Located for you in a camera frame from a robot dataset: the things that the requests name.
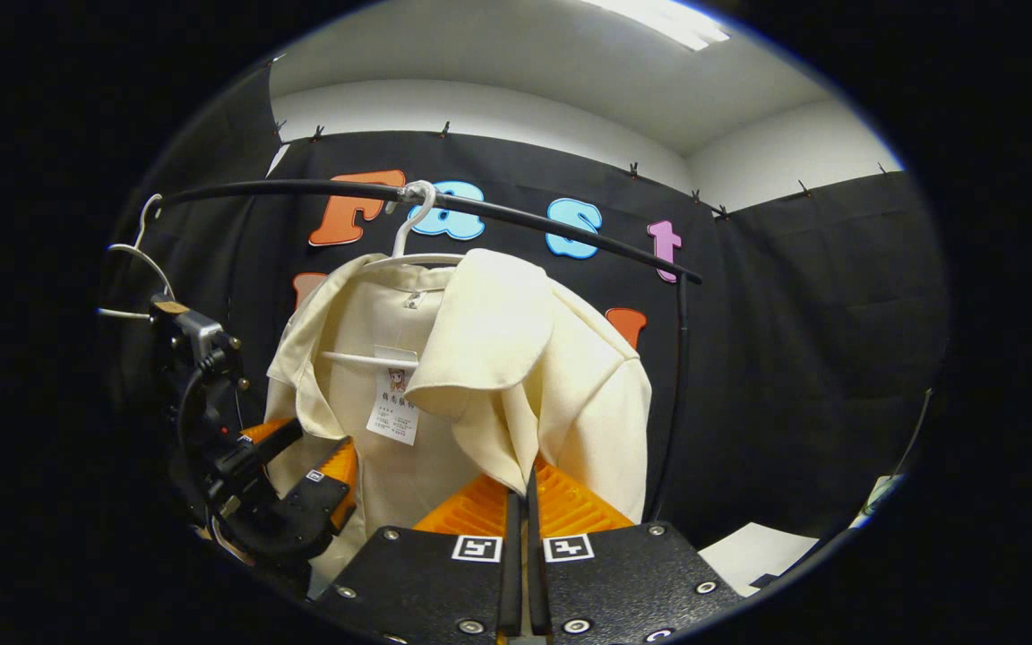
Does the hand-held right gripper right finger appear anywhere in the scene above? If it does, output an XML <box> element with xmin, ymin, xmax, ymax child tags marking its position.
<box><xmin>525</xmin><ymin>457</ymin><xmax>747</xmax><ymax>645</ymax></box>

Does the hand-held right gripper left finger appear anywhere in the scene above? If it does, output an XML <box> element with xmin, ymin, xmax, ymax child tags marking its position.
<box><xmin>312</xmin><ymin>472</ymin><xmax>524</xmax><ymax>645</ymax></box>

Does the cream collared shirt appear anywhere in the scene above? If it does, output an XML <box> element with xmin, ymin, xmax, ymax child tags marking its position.
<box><xmin>265</xmin><ymin>248</ymin><xmax>653</xmax><ymax>588</ymax></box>

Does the white ribbed empty hanger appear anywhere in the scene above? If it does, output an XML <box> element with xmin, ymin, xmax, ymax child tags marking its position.
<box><xmin>97</xmin><ymin>193</ymin><xmax>178</xmax><ymax>322</ymax></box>

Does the white plastic clothes hanger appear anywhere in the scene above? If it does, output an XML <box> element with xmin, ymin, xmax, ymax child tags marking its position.
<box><xmin>317</xmin><ymin>179</ymin><xmax>468</xmax><ymax>371</ymax></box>

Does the black backdrop cloth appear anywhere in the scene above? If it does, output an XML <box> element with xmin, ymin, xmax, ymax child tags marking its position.
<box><xmin>99</xmin><ymin>54</ymin><xmax>951</xmax><ymax>556</ymax></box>

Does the row of small backdrop clips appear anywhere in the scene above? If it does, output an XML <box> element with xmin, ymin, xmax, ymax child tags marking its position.
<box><xmin>274</xmin><ymin>118</ymin><xmax>889</xmax><ymax>219</ymax></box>

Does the ceiling light panel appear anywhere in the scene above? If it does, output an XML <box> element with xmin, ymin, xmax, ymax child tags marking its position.
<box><xmin>583</xmin><ymin>0</ymin><xmax>732</xmax><ymax>52</ymax></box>

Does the black clothes rail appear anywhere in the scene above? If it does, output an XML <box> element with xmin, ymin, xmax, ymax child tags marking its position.
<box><xmin>150</xmin><ymin>178</ymin><xmax>705</xmax><ymax>525</ymax></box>

